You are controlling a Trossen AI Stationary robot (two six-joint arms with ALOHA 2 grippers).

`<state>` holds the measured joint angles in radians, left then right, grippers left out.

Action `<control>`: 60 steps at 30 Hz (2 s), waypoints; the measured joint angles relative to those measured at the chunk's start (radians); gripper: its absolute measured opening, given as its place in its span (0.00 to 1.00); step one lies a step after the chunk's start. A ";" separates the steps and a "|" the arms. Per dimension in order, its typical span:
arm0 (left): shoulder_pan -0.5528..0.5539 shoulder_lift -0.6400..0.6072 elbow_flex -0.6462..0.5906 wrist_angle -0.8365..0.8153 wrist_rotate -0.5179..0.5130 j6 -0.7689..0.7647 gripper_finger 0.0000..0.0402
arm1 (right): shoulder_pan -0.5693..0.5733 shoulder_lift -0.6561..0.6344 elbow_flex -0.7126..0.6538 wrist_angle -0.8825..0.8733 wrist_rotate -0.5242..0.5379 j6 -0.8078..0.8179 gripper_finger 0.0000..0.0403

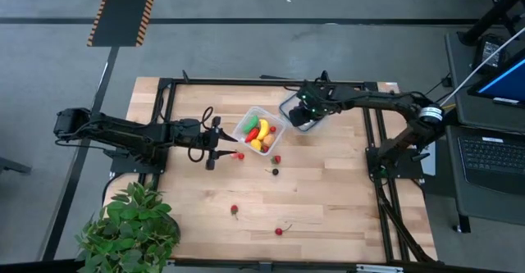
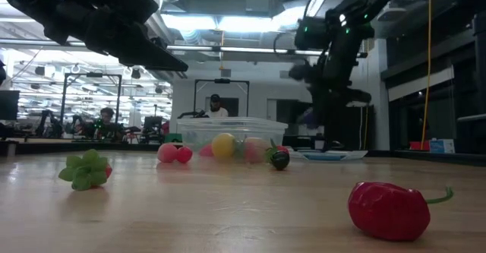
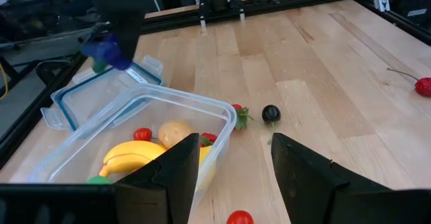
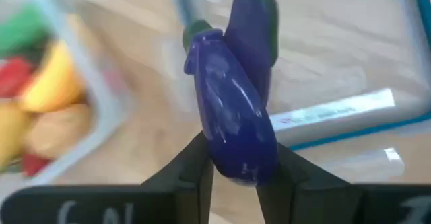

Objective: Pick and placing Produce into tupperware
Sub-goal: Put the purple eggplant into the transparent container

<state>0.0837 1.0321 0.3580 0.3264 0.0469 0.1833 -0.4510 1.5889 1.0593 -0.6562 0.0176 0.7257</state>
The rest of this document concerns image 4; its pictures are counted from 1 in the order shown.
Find red toy strawberry green leaves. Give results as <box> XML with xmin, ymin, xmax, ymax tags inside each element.
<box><xmin>20</xmin><ymin>153</ymin><xmax>51</xmax><ymax>178</ymax></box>

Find purple toy eggplant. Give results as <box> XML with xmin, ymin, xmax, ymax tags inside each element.
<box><xmin>183</xmin><ymin>18</ymin><xmax>280</xmax><ymax>188</ymax></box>

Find clear lid blue seal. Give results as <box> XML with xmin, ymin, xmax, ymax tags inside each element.
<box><xmin>173</xmin><ymin>0</ymin><xmax>431</xmax><ymax>181</ymax></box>

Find tan toy potato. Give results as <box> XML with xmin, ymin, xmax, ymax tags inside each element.
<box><xmin>23</xmin><ymin>103</ymin><xmax>94</xmax><ymax>160</ymax></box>

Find clear plastic tupperware container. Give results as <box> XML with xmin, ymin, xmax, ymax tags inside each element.
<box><xmin>0</xmin><ymin>0</ymin><xmax>134</xmax><ymax>198</ymax></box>

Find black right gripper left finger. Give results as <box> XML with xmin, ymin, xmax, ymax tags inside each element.
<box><xmin>141</xmin><ymin>132</ymin><xmax>215</xmax><ymax>224</ymax></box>

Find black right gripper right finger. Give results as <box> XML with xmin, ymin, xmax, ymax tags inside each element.
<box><xmin>255</xmin><ymin>143</ymin><xmax>364</xmax><ymax>224</ymax></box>

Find yellow toy lemon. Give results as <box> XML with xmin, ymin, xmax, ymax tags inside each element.
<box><xmin>0</xmin><ymin>101</ymin><xmax>30</xmax><ymax>170</ymax></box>

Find green toy vegetable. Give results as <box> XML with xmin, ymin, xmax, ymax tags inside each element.
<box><xmin>0</xmin><ymin>3</ymin><xmax>51</xmax><ymax>59</ymax></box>

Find red toy chili pepper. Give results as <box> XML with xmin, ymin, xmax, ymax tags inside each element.
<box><xmin>0</xmin><ymin>57</ymin><xmax>34</xmax><ymax>99</ymax></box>

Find yellow toy banana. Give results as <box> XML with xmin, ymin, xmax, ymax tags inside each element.
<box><xmin>18</xmin><ymin>38</ymin><xmax>85</xmax><ymax>114</ymax></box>

